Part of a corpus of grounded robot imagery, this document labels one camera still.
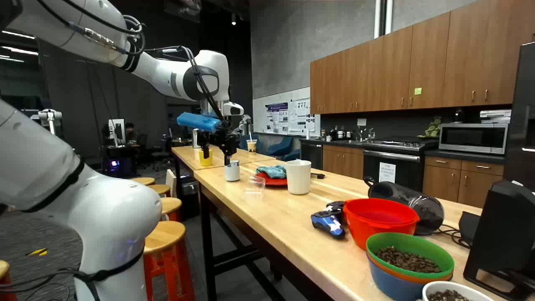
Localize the black undercounter appliance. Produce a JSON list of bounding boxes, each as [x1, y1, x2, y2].
[[300, 142, 325, 168]]

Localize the small green plant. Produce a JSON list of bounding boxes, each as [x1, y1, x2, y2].
[[423, 115, 445, 140]]

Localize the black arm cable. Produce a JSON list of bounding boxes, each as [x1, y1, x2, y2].
[[32, 0, 226, 122]]

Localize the red bowl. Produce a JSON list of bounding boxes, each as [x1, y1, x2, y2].
[[342, 197, 422, 250]]

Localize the framed picture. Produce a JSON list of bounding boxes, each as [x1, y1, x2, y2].
[[106, 117, 129, 148]]

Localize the orange bowl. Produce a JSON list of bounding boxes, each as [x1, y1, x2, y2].
[[367, 260, 455, 285]]

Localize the black cylindrical bag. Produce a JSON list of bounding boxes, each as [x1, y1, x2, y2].
[[365, 178, 447, 235]]

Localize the blue lounge chair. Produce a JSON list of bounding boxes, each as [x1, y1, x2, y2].
[[263, 135, 303, 162]]

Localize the blue wrist camera box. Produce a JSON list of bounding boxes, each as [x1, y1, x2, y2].
[[176, 110, 224, 135]]

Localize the small white box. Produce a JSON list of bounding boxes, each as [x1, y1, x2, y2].
[[479, 108, 514, 125]]

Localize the yellow mug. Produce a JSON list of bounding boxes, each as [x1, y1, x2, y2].
[[193, 145, 218, 168]]

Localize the black monitor with stand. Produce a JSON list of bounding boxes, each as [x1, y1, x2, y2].
[[464, 178, 535, 301]]

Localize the dark kitchen countertop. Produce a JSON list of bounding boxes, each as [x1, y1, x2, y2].
[[300, 137, 507, 163]]

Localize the small white can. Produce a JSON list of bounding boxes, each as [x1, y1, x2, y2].
[[223, 158, 243, 183]]

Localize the silver microwave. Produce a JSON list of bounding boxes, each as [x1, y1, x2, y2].
[[438, 122, 510, 157]]

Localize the stainless steel fridge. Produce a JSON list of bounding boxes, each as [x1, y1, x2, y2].
[[504, 40, 535, 194]]

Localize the white bowl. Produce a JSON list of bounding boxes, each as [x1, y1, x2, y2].
[[422, 279, 495, 301]]

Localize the green bowl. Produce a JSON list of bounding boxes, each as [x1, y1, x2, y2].
[[365, 230, 457, 282]]

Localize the green towel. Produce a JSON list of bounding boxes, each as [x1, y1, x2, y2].
[[256, 163, 290, 180]]

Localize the dark coffee beans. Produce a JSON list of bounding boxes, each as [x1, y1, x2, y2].
[[378, 245, 444, 274], [428, 287, 472, 301]]

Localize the wooden wall cabinets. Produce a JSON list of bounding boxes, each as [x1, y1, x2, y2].
[[310, 0, 535, 115]]

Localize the clear plastic cup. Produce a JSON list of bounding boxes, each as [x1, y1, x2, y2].
[[243, 175, 268, 200]]

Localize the white lab equipment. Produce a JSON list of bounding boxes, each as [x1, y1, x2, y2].
[[31, 107, 66, 137]]

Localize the white poster board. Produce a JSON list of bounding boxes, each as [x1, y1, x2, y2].
[[251, 86, 323, 140]]

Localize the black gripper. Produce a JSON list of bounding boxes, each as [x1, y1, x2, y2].
[[199, 110, 248, 167]]

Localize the red plate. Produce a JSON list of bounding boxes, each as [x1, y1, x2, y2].
[[255, 172, 291, 188]]

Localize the white paper sheet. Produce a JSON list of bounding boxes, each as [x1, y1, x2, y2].
[[378, 160, 398, 183]]

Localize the black power adapter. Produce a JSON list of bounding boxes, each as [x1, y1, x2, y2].
[[457, 209, 484, 245]]

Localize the black oven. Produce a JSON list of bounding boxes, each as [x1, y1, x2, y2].
[[363, 147, 427, 192]]

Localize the wooden base cabinet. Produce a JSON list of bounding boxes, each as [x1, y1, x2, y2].
[[423, 155, 507, 209], [321, 143, 367, 180]]

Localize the blue black handheld device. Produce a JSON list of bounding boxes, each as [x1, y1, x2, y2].
[[310, 199, 348, 240]]

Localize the black metal table frame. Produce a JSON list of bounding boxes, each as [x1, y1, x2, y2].
[[198, 185, 337, 301], [171, 152, 188, 188]]

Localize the tall white cup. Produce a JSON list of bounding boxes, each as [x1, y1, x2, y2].
[[286, 158, 313, 195]]

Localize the blue bowl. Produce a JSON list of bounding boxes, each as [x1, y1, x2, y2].
[[368, 265, 432, 301]]

